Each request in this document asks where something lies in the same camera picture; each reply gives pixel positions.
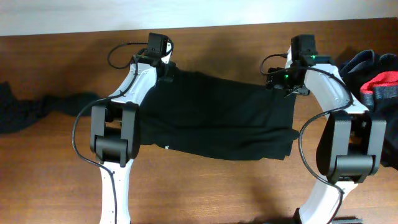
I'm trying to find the dark cloth at left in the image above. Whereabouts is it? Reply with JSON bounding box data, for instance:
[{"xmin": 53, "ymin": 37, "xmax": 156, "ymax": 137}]
[{"xmin": 1, "ymin": 82, "xmax": 100, "ymax": 134}]

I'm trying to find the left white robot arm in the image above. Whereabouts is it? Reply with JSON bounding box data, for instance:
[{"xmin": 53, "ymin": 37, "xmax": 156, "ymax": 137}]
[{"xmin": 90, "ymin": 33, "xmax": 174, "ymax": 224}]

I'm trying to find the black t-shirt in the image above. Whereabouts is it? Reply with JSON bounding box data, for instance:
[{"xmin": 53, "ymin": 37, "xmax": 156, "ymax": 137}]
[{"xmin": 139, "ymin": 66, "xmax": 299, "ymax": 161}]

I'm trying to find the red and grey garment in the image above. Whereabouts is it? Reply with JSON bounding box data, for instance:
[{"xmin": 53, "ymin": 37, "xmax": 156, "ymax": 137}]
[{"xmin": 359, "ymin": 71, "xmax": 397, "ymax": 108}]

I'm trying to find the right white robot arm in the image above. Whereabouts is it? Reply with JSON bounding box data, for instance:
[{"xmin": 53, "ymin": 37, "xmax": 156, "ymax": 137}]
[{"xmin": 263, "ymin": 34, "xmax": 387, "ymax": 224}]

